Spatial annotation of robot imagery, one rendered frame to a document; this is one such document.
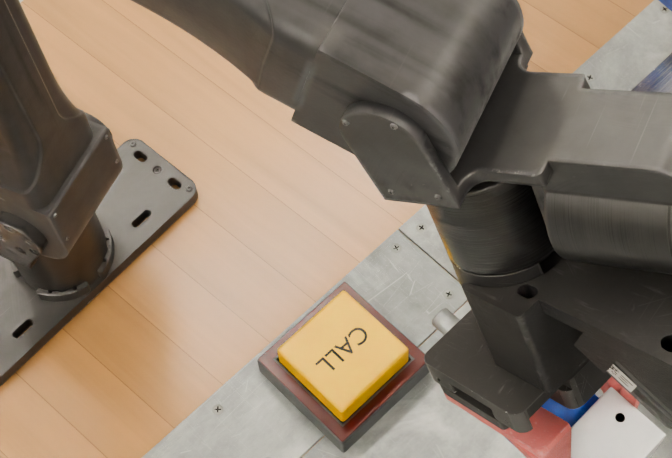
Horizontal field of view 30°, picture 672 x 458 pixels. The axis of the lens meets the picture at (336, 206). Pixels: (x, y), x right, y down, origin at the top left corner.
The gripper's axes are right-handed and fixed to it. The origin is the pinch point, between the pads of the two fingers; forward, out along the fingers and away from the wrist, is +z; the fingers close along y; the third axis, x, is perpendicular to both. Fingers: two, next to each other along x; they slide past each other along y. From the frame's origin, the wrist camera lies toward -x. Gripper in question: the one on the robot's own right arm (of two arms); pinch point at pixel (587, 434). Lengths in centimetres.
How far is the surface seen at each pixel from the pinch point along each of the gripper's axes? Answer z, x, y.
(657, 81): -0.6, 14.3, 23.8
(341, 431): 5.9, 17.3, -5.7
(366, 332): 3.0, 19.2, -0.3
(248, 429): 5.5, 22.6, -9.3
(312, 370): 2.7, 19.7, -4.5
